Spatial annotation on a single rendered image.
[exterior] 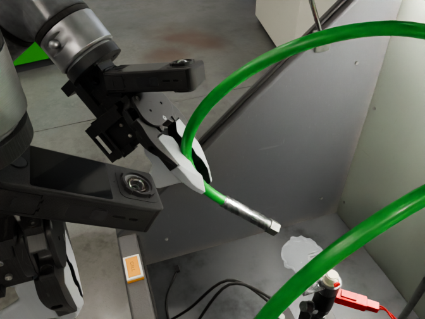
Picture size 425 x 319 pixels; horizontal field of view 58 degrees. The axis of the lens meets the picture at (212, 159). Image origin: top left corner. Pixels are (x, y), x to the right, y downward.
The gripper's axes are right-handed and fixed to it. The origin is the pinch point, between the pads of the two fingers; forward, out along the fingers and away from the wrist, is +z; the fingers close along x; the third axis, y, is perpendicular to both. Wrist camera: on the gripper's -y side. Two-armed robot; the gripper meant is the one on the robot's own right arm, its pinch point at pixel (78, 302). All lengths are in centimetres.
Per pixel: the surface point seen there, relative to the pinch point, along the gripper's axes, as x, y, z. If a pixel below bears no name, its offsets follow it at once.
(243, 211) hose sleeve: -11.0, -21.1, 6.8
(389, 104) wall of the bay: -26, -57, 6
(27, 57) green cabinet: -318, 46, 111
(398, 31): -6.0, -33.0, -18.7
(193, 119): -13.5, -15.2, -8.0
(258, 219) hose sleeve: -10.2, -23.1, 8.3
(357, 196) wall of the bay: -26, -57, 30
